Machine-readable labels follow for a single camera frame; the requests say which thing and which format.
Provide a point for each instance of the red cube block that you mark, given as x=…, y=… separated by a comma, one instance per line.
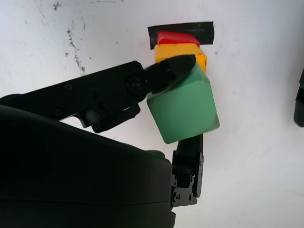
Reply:
x=175, y=38

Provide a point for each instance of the yellow cube block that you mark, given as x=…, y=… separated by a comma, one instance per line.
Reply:
x=171, y=51

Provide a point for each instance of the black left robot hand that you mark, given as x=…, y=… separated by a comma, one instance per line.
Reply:
x=299, y=102

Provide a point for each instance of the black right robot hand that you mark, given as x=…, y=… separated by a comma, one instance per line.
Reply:
x=71, y=178

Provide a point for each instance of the green cube block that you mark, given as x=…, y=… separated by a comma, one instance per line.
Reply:
x=185, y=109

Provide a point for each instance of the black tape strip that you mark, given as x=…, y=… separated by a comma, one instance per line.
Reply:
x=204, y=31

